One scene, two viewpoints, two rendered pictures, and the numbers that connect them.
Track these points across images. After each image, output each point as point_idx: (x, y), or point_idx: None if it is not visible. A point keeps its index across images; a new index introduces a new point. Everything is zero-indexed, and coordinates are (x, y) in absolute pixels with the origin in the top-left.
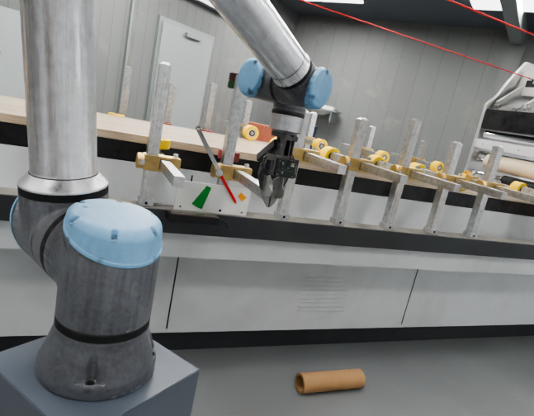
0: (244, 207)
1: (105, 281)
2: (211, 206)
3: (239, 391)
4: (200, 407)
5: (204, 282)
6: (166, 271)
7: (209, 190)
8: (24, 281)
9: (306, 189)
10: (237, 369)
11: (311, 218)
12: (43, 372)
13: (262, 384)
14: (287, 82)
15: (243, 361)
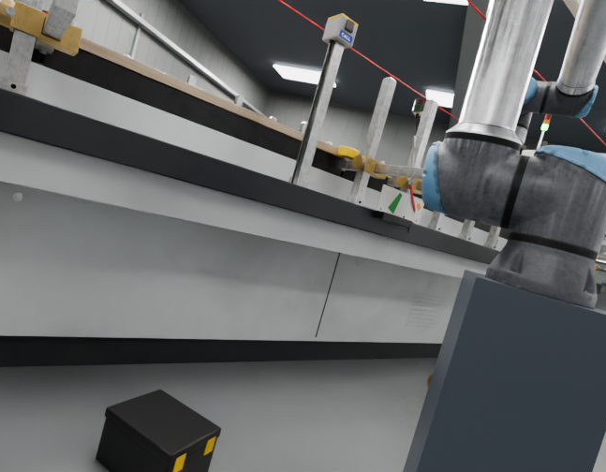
0: (418, 216)
1: None
2: (399, 212)
3: (393, 391)
4: (377, 403)
5: (349, 292)
6: (325, 279)
7: (400, 197)
8: (215, 278)
9: (427, 213)
10: (375, 375)
11: None
12: (549, 284)
13: (403, 386)
14: (581, 91)
15: (374, 369)
